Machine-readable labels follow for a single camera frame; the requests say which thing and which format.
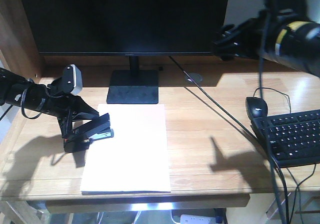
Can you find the white paper sheets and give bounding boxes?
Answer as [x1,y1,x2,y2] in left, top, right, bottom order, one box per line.
[80,104,171,193]

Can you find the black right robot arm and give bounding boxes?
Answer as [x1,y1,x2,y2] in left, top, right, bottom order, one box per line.
[211,10,320,77]

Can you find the black keyboard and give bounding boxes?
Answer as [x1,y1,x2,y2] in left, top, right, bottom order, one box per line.
[251,110,320,168]

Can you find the grey desk cable grommet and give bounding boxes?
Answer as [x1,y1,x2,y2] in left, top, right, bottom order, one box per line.
[185,73,203,83]

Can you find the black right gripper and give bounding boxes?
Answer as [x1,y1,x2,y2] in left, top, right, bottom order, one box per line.
[211,10,279,60]

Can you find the wooden desk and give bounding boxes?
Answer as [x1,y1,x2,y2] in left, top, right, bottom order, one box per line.
[0,0,320,215]

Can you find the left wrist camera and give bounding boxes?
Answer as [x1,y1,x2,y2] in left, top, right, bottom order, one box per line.
[61,64,83,95]

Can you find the white power strip under desk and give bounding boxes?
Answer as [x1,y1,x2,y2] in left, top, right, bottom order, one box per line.
[180,214,216,224]

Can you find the black monitor cable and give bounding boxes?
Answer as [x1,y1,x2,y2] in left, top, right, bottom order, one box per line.
[168,56,291,224]

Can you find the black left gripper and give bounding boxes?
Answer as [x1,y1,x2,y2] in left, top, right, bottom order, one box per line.
[40,80,111,152]

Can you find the black computer monitor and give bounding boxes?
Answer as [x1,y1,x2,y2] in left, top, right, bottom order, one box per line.
[21,0,228,104]

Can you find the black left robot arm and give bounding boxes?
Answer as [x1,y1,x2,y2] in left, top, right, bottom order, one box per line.
[0,64,114,153]

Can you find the black computer mouse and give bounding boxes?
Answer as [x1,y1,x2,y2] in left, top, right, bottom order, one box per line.
[245,97,268,120]

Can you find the black stapler with orange tab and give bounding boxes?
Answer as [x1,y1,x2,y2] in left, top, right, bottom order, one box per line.
[60,113,114,153]

